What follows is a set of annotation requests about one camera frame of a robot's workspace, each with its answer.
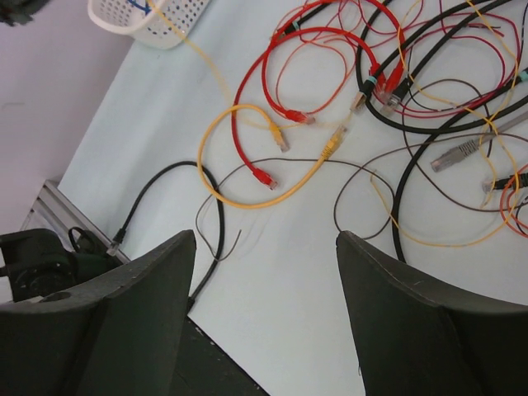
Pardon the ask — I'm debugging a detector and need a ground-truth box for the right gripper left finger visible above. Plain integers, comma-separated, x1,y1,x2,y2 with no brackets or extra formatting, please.
1,230,196,395

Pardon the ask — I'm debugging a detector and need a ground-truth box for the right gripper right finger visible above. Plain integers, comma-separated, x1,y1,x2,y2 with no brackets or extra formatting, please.
336,231,527,395

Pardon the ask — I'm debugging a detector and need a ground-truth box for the yellow ethernet cable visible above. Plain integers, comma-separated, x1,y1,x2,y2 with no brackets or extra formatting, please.
196,103,350,210

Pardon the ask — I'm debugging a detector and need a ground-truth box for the left white basket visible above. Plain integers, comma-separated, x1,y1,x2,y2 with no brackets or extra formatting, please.
87,0,210,50

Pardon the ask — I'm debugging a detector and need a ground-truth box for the short black ethernet cable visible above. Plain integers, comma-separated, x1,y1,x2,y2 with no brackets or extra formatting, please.
106,160,227,306

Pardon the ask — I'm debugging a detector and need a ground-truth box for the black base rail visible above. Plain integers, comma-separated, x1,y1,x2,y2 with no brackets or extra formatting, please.
169,316,268,396

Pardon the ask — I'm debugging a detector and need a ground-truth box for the grey ethernet cable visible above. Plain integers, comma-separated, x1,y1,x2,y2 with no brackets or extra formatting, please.
430,111,528,174

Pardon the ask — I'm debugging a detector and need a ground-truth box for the thin orange wire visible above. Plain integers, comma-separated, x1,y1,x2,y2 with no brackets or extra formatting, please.
275,35,360,116

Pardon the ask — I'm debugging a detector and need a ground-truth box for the red ethernet cable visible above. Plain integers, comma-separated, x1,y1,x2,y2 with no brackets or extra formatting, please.
233,0,401,191

